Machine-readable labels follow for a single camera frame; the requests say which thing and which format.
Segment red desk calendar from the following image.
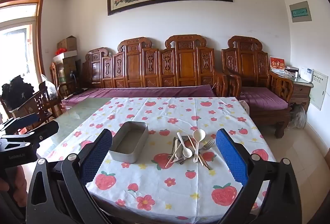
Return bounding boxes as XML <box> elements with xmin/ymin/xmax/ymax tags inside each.
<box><xmin>270</xmin><ymin>56</ymin><xmax>285</xmax><ymax>72</ymax></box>

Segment carved wooden sofa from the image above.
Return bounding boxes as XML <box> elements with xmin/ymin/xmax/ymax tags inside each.
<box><xmin>82</xmin><ymin>36</ymin><xmax>229</xmax><ymax>98</ymax></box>

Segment wooden chopstick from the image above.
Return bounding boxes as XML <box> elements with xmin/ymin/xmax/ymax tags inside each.
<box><xmin>187</xmin><ymin>135</ymin><xmax>210</xmax><ymax>170</ymax></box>
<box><xmin>198</xmin><ymin>154</ymin><xmax>210</xmax><ymax>170</ymax></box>

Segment short purple seat cushion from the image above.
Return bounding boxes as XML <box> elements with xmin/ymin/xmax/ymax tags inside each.
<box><xmin>238</xmin><ymin>86</ymin><xmax>289</xmax><ymax>111</ymax></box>

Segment grey fluffy duster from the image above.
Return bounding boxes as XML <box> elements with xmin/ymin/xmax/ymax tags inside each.
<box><xmin>287</xmin><ymin>104</ymin><xmax>307</xmax><ymax>130</ymax></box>

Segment carved wooden armchair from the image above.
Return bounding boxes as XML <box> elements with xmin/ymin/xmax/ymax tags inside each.
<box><xmin>221</xmin><ymin>35</ymin><xmax>294</xmax><ymax>139</ymax></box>

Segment long purple seat cushion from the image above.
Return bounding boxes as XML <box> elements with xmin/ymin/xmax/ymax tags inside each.
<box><xmin>61</xmin><ymin>84</ymin><xmax>217</xmax><ymax>111</ymax></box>

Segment white flat box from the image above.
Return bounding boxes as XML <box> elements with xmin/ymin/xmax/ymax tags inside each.
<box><xmin>53</xmin><ymin>50</ymin><xmax>78</xmax><ymax>63</ymax></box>

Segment wooden side cabinet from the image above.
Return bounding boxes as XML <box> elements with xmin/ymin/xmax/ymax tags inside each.
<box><xmin>271</xmin><ymin>69</ymin><xmax>314</xmax><ymax>114</ymax></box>

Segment large beige spoon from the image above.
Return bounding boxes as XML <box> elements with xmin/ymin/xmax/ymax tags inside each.
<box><xmin>192</xmin><ymin>129</ymin><xmax>206</xmax><ymax>163</ymax></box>

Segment white tabletop device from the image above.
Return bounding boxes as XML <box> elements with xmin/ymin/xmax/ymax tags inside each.
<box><xmin>299</xmin><ymin>67</ymin><xmax>314</xmax><ymax>83</ymax></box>

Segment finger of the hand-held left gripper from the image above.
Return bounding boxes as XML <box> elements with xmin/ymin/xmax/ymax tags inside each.
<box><xmin>0</xmin><ymin>113</ymin><xmax>41</xmax><ymax>135</ymax></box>
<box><xmin>15</xmin><ymin>120</ymin><xmax>60</xmax><ymax>147</ymax></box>

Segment grey metal utensil box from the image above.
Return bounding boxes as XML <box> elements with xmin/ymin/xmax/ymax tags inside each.
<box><xmin>108</xmin><ymin>121</ymin><xmax>149</xmax><ymax>164</ymax></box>

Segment clear plastic bag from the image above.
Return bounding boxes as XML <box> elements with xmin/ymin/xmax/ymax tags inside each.
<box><xmin>39</xmin><ymin>81</ymin><xmax>58</xmax><ymax>99</ymax></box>

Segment silver metal spoon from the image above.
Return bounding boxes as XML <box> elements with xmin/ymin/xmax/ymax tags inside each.
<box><xmin>169</xmin><ymin>136</ymin><xmax>186</xmax><ymax>165</ymax></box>

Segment grey wall electrical panel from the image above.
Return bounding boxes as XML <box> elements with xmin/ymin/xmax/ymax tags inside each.
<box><xmin>289</xmin><ymin>1</ymin><xmax>312</xmax><ymax>23</ymax></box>

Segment dark wooden chair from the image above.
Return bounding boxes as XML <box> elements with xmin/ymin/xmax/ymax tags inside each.
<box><xmin>0</xmin><ymin>85</ymin><xmax>63</xmax><ymax>133</ymax></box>

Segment tissue box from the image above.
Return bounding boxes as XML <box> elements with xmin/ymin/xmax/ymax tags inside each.
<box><xmin>285</xmin><ymin>66</ymin><xmax>299</xmax><ymax>77</ymax></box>

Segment large brown cardboard box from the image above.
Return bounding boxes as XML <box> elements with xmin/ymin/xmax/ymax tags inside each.
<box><xmin>55</xmin><ymin>58</ymin><xmax>78</xmax><ymax>85</ymax></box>

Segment brown wooden chair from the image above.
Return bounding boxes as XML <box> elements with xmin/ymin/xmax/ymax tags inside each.
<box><xmin>50</xmin><ymin>62</ymin><xmax>69</xmax><ymax>101</ymax></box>

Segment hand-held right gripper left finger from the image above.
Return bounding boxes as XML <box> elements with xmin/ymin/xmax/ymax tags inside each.
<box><xmin>26</xmin><ymin>128</ymin><xmax>114</xmax><ymax>224</ymax></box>

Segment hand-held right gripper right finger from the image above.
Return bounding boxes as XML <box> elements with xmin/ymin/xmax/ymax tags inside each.
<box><xmin>216</xmin><ymin>128</ymin><xmax>303</xmax><ymax>224</ymax></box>

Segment silver metal fork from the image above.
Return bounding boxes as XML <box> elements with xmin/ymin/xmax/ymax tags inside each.
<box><xmin>200</xmin><ymin>138</ymin><xmax>216</xmax><ymax>151</ymax></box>

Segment black cloth bundle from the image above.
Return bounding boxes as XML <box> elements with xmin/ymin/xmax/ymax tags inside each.
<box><xmin>1</xmin><ymin>75</ymin><xmax>35</xmax><ymax>111</ymax></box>

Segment strawberry print tablecloth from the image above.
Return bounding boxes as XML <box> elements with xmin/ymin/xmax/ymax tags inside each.
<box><xmin>39</xmin><ymin>97</ymin><xmax>277</xmax><ymax>224</ymax></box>

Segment small white spoon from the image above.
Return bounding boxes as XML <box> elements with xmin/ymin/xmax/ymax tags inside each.
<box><xmin>176</xmin><ymin>132</ymin><xmax>193</xmax><ymax>158</ymax></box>

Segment wooden door frame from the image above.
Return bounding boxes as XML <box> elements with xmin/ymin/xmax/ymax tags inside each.
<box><xmin>0</xmin><ymin>0</ymin><xmax>45</xmax><ymax>121</ymax></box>

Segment person's left hand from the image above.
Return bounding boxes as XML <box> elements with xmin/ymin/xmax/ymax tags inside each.
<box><xmin>0</xmin><ymin>165</ymin><xmax>28</xmax><ymax>199</ymax></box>

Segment white wall panel door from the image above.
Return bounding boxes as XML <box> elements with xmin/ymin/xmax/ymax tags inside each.
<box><xmin>309</xmin><ymin>69</ymin><xmax>329</xmax><ymax>111</ymax></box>

